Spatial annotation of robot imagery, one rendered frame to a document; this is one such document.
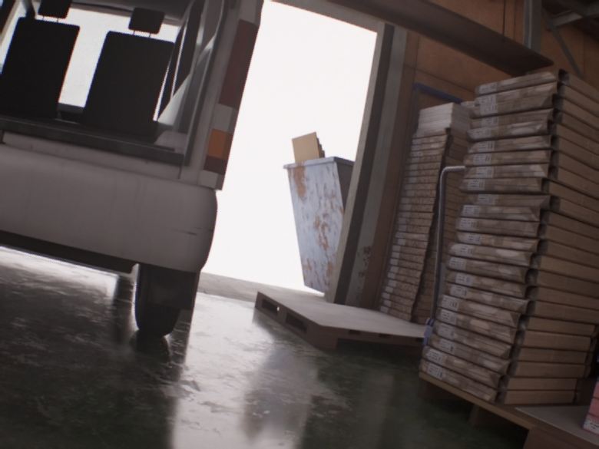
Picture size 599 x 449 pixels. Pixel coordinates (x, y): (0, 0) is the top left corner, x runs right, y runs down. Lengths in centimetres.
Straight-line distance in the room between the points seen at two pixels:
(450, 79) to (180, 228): 315
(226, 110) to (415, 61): 274
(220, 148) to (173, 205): 22
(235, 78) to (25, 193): 73
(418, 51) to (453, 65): 32
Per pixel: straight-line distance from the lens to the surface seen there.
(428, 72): 446
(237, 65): 188
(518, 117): 189
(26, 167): 170
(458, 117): 378
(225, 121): 183
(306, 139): 501
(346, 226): 408
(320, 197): 487
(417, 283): 363
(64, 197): 169
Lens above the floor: 44
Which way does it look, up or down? 1 degrees up
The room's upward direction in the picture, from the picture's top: 12 degrees clockwise
